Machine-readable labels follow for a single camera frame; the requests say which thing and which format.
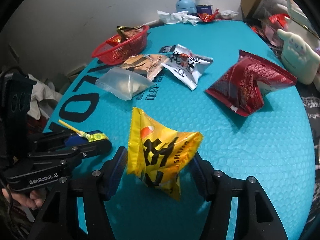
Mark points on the red foil gift packet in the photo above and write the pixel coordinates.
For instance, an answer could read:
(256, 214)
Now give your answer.
(278, 20)

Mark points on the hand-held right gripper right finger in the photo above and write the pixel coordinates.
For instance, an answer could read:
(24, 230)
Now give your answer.
(197, 172)

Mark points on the crumpled white wrapper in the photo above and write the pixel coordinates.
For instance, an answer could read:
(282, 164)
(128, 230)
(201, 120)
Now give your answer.
(228, 14)

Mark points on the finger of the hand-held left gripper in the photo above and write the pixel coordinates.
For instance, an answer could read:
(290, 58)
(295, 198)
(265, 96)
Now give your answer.
(72, 138)
(95, 147)

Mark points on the red gold candy wrapper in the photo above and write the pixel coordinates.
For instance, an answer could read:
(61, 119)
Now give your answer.
(207, 17)

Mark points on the yellow snack packet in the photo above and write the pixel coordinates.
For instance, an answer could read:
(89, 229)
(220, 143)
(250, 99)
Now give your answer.
(155, 150)

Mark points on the white cloth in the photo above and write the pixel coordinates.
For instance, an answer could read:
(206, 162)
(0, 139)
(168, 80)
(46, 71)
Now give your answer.
(42, 92)

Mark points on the red foil candy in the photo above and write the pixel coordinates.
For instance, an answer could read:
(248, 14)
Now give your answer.
(113, 40)

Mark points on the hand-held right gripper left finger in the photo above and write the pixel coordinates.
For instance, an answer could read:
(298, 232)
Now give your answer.
(117, 170)

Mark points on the large crumpled white tissue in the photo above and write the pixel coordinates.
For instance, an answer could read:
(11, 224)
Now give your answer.
(170, 17)

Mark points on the red tasselled cloth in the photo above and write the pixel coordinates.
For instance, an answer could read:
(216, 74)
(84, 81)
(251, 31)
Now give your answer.
(35, 126)

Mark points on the person's left hand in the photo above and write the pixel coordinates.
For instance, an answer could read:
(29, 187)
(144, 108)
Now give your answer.
(37, 202)

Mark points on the cream character water bottle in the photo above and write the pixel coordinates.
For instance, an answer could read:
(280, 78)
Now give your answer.
(297, 55)

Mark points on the small crumpled white tissue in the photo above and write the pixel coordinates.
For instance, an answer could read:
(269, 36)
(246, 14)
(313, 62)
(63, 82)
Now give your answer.
(191, 20)

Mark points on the green lollipop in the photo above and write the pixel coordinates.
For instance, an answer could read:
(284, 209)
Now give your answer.
(96, 136)

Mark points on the tan illustrated snack packet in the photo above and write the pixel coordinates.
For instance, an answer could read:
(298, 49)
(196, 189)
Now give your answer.
(142, 63)

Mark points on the blue antlered humidifier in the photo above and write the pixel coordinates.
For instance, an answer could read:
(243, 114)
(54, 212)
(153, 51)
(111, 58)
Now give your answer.
(185, 5)

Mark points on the white snack packet black print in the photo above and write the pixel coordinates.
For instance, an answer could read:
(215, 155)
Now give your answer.
(185, 67)

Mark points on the brown red snack packet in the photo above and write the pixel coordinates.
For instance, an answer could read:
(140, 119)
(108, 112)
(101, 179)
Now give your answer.
(130, 33)

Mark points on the dark jar white lid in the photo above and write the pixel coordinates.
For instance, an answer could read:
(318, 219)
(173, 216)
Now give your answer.
(203, 6)

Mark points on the clear plastic pouch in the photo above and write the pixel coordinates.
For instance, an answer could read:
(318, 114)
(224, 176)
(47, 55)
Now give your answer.
(120, 82)

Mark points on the red plastic basket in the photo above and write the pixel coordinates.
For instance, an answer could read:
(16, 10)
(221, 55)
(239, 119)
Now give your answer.
(120, 52)

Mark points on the large dark red packet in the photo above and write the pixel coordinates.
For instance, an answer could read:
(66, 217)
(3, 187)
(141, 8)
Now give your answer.
(240, 85)

